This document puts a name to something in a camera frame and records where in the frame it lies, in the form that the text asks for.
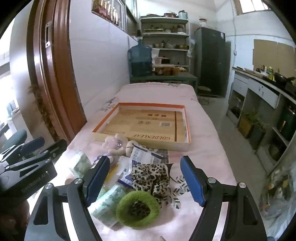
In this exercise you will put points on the dark padded seat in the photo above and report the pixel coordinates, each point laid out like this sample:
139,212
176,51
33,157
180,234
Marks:
15,139

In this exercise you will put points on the green dotted tissue pack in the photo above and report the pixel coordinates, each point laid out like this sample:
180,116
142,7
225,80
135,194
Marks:
81,163
106,201

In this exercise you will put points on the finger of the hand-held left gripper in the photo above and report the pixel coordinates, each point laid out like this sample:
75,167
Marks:
34,143
55,148

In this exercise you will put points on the blue water jug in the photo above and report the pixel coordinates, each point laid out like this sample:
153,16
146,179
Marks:
140,60

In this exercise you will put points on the white blue wipes packet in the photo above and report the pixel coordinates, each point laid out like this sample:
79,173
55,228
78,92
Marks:
143,155

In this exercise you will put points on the red pan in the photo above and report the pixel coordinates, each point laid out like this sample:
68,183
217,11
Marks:
170,14

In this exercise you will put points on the high window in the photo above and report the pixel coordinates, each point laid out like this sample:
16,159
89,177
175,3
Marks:
254,4

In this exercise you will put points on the green table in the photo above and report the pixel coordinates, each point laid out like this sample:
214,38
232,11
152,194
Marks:
161,78

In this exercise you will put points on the gas stove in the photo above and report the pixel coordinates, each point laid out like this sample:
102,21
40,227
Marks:
291,87

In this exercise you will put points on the glass jar with lid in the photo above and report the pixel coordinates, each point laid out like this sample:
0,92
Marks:
202,22

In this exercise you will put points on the yellow green bottle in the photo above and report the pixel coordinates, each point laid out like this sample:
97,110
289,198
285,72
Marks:
270,72

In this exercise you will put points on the white plastic container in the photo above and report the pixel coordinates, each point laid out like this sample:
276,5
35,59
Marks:
157,61

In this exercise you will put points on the dark green appliance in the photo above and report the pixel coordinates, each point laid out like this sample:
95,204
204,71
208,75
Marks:
288,122

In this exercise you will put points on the grey kitchen counter cabinet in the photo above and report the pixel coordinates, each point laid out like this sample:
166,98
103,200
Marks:
261,89

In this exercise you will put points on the yellow packet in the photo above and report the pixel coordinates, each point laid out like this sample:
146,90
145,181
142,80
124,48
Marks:
113,171

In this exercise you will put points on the dark green planter box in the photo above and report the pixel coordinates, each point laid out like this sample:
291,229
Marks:
257,138

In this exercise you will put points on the dark refrigerator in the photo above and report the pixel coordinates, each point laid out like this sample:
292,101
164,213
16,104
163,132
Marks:
210,62

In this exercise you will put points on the leopard print scrunchie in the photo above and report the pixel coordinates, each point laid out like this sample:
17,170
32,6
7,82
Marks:
150,178

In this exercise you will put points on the black wok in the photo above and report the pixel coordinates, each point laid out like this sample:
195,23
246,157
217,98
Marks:
281,78

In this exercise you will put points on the purple scrunchie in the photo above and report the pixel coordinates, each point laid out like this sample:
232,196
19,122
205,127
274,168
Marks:
104,158

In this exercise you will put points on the green metal shelf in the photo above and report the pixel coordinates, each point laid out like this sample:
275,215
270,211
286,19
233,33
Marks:
165,34

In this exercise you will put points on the metal door strike plate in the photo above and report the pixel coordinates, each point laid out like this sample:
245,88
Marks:
48,34

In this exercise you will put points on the brown wooden door frame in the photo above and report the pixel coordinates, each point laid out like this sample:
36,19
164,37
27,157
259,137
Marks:
53,69

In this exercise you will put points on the round stool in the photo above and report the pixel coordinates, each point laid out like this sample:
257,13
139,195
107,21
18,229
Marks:
204,88

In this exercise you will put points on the amber food jar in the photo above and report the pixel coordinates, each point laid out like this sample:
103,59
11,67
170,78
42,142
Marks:
175,70
167,70
158,70

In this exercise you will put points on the clear plastic bag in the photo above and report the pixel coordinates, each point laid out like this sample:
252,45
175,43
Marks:
277,190

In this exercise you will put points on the shallow cardboard box tray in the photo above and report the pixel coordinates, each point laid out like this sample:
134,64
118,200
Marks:
143,125

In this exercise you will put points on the steel pot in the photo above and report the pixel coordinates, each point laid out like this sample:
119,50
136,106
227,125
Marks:
276,150

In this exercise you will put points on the dried herb bundle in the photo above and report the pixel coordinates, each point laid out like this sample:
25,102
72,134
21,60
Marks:
42,109

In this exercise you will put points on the cardboard wall sheet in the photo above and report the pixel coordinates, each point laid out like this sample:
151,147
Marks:
272,53

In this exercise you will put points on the brown planter box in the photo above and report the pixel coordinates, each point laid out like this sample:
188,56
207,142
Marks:
246,126

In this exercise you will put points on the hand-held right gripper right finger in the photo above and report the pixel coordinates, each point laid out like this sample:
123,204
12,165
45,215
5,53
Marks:
192,183

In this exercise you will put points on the row of red jars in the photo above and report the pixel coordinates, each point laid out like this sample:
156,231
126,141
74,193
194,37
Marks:
104,9

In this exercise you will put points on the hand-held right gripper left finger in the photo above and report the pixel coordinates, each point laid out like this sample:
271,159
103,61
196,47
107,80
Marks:
97,180

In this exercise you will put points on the teal pot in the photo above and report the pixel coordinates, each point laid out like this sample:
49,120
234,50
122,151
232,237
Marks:
182,14

